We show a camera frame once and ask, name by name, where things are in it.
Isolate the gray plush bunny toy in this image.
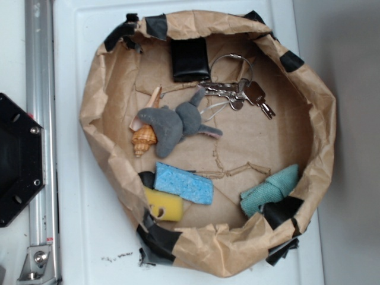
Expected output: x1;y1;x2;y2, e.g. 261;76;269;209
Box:
137;87;223;159

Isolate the brown paper bag bin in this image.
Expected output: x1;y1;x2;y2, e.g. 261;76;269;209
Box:
80;10;336;277

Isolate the blue sponge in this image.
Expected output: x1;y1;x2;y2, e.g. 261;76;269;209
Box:
154;162;214;205

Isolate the orange spiral seashell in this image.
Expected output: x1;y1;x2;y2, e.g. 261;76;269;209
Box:
132;124;157;157

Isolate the pink conch shell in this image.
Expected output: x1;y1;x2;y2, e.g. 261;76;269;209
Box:
129;87;162;132

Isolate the yellow sponge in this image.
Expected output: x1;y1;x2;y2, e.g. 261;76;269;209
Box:
144;186;183;221

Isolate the silver key bunch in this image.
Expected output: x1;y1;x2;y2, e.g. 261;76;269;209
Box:
199;78;276;119

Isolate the black wallet pouch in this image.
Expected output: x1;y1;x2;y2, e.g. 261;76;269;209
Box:
170;37;210;82

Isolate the teal microfiber cloth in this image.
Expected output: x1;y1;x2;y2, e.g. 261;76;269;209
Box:
240;164;299;218

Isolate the white plastic tray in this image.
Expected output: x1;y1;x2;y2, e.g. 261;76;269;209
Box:
53;1;324;284

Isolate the wire key ring loop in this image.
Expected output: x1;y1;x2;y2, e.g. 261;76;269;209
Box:
209;53;254;87

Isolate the black octagonal mount plate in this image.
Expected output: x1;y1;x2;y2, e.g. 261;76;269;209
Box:
1;93;45;228

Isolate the aluminium extrusion rail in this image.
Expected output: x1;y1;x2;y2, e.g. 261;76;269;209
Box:
17;0;62;284

